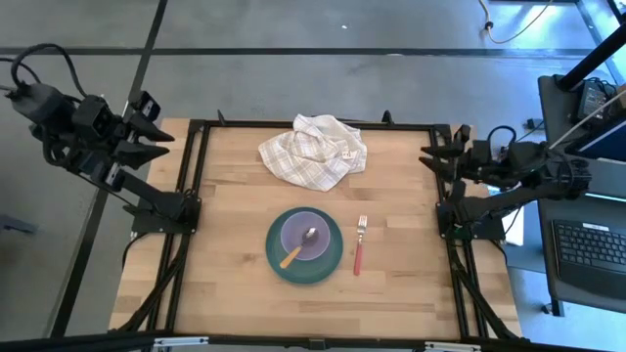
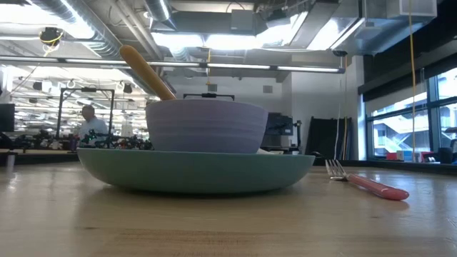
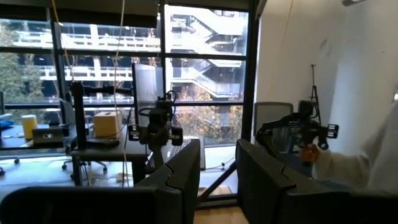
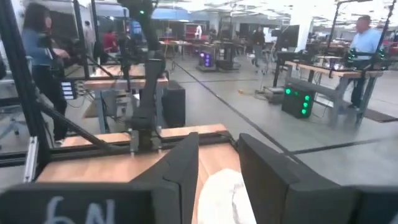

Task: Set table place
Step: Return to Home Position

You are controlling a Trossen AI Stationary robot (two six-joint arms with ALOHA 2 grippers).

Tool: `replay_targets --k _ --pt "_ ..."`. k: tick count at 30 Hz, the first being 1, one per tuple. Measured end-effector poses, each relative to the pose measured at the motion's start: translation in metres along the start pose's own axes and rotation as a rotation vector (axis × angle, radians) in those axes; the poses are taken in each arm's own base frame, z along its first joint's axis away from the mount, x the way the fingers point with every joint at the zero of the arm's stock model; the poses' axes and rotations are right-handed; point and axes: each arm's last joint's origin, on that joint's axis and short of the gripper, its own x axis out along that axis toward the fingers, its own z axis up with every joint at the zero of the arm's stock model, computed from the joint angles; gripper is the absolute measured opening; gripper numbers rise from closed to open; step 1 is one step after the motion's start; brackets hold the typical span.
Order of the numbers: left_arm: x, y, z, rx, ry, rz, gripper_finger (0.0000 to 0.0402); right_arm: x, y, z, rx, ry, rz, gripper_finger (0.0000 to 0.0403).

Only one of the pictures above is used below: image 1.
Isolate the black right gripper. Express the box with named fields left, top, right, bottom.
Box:
left=418, top=140, right=495, bottom=186

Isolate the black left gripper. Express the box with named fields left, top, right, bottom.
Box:
left=63, top=95, right=176, bottom=192

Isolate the fork with red handle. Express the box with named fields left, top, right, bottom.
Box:
left=352, top=214, right=369, bottom=278

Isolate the spoon with yellow handle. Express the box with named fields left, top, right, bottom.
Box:
left=279, top=227, right=320, bottom=270

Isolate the lilac bowl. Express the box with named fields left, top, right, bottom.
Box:
left=279, top=210, right=332, bottom=262

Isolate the green plate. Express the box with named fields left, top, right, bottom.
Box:
left=265, top=206, right=344, bottom=286

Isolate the white paper sheet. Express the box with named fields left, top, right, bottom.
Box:
left=501, top=204, right=525, bottom=245

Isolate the grey desk with laptop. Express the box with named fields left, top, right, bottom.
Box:
left=537, top=72, right=626, bottom=197

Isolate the grey desk with keyboard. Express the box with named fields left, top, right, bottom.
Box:
left=536, top=195, right=626, bottom=317

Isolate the white checked cloth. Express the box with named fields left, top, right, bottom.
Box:
left=257, top=113, right=369, bottom=193

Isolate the black power adapter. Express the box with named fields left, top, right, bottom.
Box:
left=572, top=79, right=612, bottom=124

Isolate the laptop with blue screen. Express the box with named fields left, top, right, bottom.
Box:
left=564, top=114, right=626, bottom=162

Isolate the black keyboard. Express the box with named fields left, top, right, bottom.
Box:
left=551, top=218, right=626, bottom=289

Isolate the black slanted pole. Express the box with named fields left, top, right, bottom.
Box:
left=557, top=23, right=626, bottom=92

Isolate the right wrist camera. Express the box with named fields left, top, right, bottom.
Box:
left=452, top=123, right=473, bottom=146

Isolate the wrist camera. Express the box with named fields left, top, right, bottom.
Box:
left=452, top=123, right=473, bottom=146
left=129, top=90, right=162, bottom=121

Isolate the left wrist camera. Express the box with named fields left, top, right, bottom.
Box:
left=129, top=90, right=162, bottom=121

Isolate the black aluminium table frame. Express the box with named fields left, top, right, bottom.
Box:
left=110, top=110, right=524, bottom=343

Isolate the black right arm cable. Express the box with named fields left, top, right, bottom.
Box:
left=487, top=124, right=518, bottom=148

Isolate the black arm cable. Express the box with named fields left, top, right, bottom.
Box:
left=487, top=124, right=518, bottom=148
left=0, top=42, right=89, bottom=99

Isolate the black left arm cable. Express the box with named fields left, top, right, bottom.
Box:
left=0, top=42, right=89, bottom=99

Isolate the yellow floor cable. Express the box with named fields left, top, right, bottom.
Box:
left=477, top=0, right=557, bottom=46

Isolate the white cable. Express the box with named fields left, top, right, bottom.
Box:
left=547, top=89, right=626, bottom=151

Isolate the silver mounting bracket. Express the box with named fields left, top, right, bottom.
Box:
left=154, top=335, right=209, bottom=348
left=424, top=340, right=483, bottom=352

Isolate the black front mount bar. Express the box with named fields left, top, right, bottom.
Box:
left=0, top=330, right=626, bottom=352

